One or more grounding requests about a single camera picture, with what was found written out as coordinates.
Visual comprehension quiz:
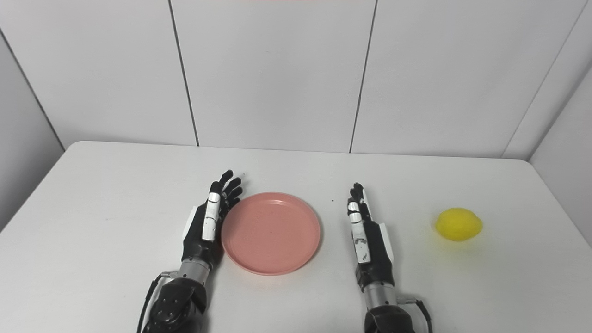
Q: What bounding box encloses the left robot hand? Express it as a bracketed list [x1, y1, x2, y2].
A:
[181, 170, 244, 269]

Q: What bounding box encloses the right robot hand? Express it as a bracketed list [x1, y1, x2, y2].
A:
[347, 182, 395, 291]

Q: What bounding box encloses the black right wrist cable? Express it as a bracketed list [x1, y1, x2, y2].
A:
[397, 294, 433, 333]

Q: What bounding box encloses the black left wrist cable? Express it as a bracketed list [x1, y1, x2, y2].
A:
[136, 272, 179, 333]

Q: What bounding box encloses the yellow lemon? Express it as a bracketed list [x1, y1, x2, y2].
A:
[435, 208, 484, 242]

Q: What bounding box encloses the pink plate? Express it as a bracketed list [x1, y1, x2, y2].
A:
[221, 192, 321, 276]

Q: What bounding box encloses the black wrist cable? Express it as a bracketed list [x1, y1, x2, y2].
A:
[136, 272, 179, 333]
[397, 294, 433, 333]

